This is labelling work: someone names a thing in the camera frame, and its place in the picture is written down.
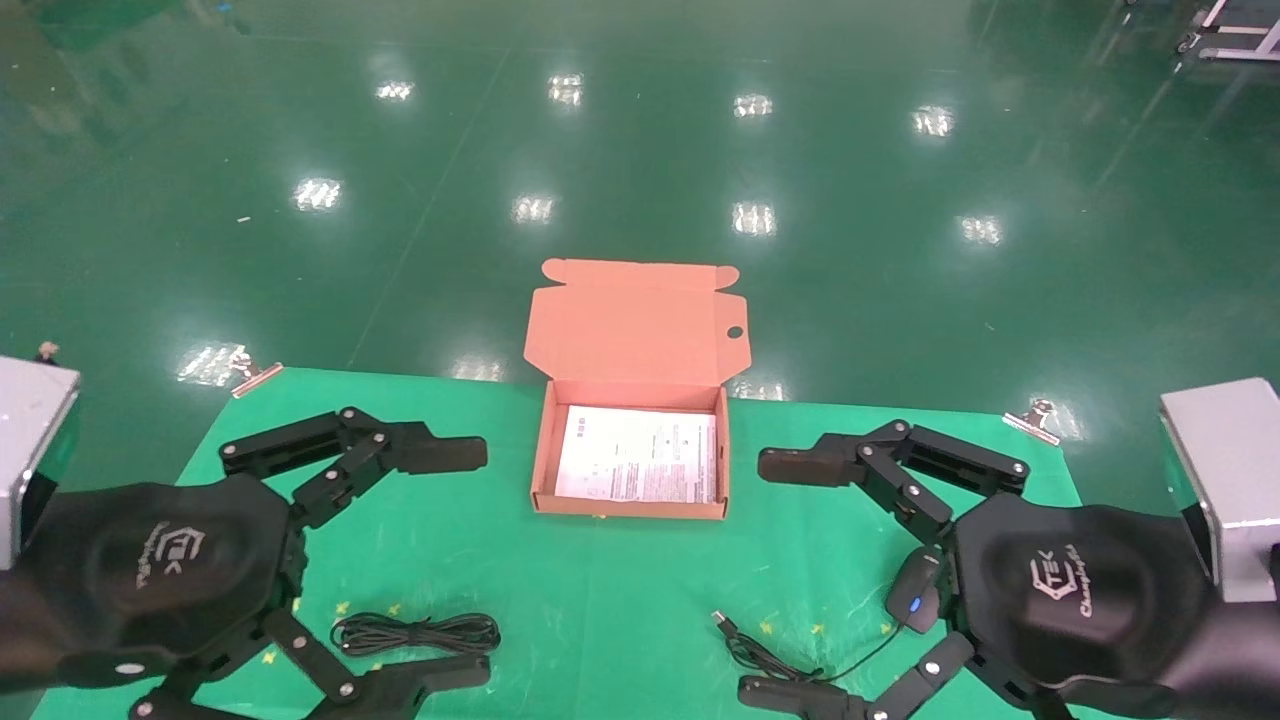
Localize metal cloth clamp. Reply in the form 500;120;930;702
1002;399;1062;446
231;349;285;399

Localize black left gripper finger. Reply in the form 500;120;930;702
220;407;489;530
130;610;493;720

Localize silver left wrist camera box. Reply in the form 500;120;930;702
0;342;82;571

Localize white wheeled cart frame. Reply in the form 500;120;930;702
1178;0;1280;63

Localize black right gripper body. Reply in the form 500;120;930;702
940;492;1280;720

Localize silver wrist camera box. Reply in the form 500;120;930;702
0;342;82;571
1159;377;1280;604

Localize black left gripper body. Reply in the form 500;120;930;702
0;475;307;696

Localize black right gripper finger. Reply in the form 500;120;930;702
757;419;1031;548
738;632;1066;720

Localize orange cardboard box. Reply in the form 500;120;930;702
524;258;750;521

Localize black data cable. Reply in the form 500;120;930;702
330;612;501;658

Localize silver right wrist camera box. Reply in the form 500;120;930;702
1159;377;1280;604

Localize green table cloth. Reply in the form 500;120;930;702
30;367;1171;720

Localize white printed instruction sheet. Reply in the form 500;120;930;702
555;404;719;504

